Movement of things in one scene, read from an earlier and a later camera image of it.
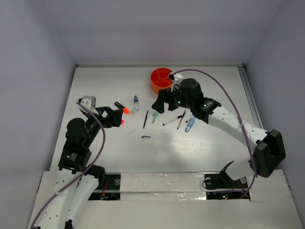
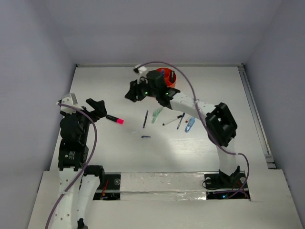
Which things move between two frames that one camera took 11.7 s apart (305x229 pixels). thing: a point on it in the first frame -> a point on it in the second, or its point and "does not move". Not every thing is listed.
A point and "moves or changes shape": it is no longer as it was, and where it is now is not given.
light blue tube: (190, 124) does not move
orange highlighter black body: (119, 105) moves or changes shape
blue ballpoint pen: (183, 115) does not move
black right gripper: (164, 95) -> (136, 89)
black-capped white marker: (177, 117) does not move
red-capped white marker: (187, 121) does not move
